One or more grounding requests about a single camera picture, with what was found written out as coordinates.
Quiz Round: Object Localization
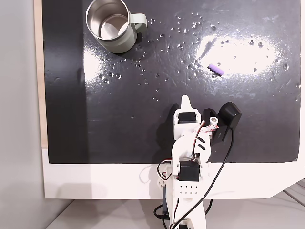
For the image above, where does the black glossy mat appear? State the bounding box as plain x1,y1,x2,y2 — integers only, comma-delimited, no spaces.
41,0,302,165

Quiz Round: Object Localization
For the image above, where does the black power cable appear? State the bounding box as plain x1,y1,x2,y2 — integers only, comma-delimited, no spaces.
153,198,214,221

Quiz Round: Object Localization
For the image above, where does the green mug with steel interior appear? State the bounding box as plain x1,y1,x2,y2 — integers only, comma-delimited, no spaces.
85,0,148,54

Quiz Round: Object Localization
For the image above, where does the black oval camera box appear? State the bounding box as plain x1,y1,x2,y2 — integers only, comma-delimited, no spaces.
202,101,243,150

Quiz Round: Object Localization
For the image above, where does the purple ribbed pen grip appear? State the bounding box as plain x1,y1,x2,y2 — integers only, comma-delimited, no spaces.
207,63,225,76

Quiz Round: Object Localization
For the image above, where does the grey table clamp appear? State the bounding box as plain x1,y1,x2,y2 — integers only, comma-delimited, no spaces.
161,187,169,217

